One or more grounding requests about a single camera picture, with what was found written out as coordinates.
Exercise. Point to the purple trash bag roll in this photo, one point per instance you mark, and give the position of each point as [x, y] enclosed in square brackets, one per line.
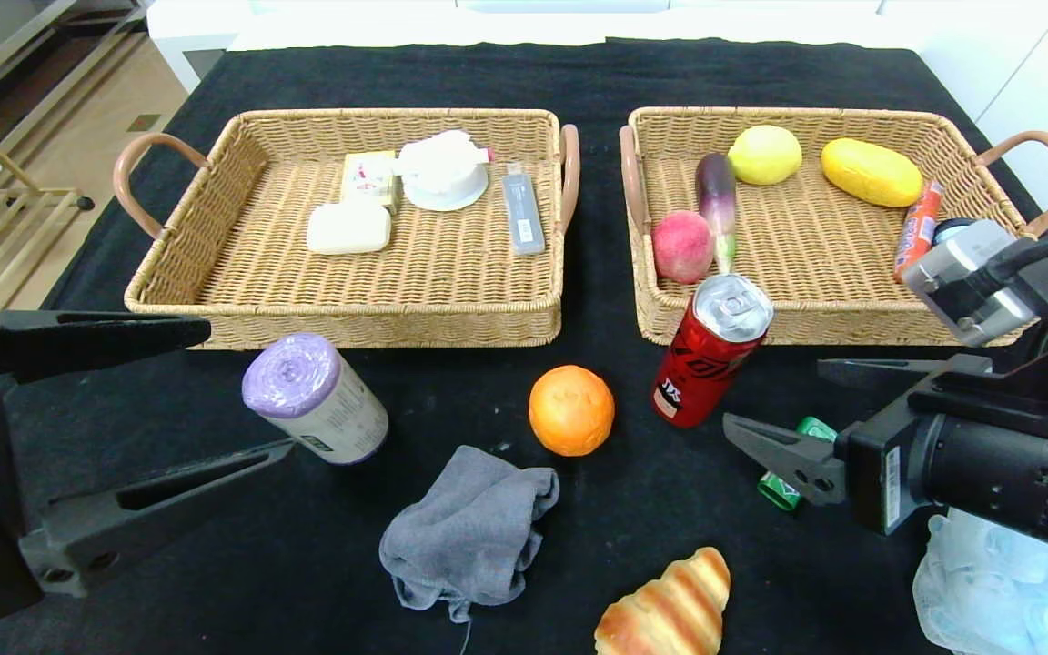
[317, 400]

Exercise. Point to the wicker basket holding food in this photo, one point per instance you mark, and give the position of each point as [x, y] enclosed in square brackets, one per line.
[815, 264]

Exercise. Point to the yellow lemon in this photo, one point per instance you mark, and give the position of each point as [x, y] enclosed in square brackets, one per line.
[764, 155]

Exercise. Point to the wicker basket holding toiletries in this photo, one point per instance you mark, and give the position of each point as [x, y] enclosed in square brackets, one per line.
[451, 273]

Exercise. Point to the small pale printed box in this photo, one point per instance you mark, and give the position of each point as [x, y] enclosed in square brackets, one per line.
[367, 178]

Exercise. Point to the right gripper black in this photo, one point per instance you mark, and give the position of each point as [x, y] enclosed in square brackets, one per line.
[883, 478]

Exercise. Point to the white round bowl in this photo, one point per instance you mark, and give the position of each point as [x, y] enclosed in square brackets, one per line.
[444, 176]

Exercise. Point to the grey cloth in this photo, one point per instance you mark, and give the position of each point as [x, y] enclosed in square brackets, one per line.
[469, 528]

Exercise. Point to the yellow oblong mango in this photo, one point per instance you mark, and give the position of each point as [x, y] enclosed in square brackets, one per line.
[871, 172]

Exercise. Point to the orange fruit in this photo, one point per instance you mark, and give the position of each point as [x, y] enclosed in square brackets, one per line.
[571, 410]

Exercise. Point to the dark blue jar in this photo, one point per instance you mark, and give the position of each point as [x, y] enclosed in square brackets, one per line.
[950, 229]

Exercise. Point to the light blue bath sponge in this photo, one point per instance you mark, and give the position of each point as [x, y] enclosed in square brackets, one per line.
[1006, 600]

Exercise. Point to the white soap bar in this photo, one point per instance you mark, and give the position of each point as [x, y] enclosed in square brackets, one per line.
[347, 228]

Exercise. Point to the pink peach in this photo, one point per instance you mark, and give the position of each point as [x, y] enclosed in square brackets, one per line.
[682, 246]

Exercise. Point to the grey rectangular stick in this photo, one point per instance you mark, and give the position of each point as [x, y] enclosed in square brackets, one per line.
[524, 214]

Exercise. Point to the green gum box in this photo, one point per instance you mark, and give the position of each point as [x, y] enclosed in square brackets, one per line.
[779, 492]

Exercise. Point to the black table cloth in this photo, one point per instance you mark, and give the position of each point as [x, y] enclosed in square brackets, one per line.
[624, 509]

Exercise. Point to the purple eggplant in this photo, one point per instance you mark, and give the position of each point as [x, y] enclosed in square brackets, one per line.
[716, 194]

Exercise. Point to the red soda can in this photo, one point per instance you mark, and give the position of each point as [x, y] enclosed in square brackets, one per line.
[706, 364]

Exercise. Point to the croissant bread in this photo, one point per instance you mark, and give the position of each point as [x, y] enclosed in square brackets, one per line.
[670, 609]

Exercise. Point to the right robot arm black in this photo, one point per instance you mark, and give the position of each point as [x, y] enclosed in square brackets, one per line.
[1015, 473]

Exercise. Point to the orange sausage snack tube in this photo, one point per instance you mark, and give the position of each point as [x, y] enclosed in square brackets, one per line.
[917, 227]

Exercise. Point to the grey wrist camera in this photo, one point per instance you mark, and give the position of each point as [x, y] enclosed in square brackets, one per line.
[965, 282]

